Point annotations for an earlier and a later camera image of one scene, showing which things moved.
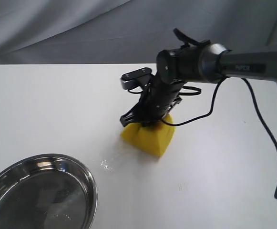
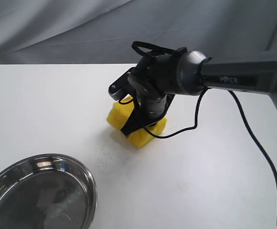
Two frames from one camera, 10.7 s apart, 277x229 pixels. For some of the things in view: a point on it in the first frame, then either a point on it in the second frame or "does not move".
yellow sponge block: [153, 140] to [119, 112]
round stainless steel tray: [48, 191] does not move
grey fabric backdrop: [123, 32] does not move
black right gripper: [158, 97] does not move
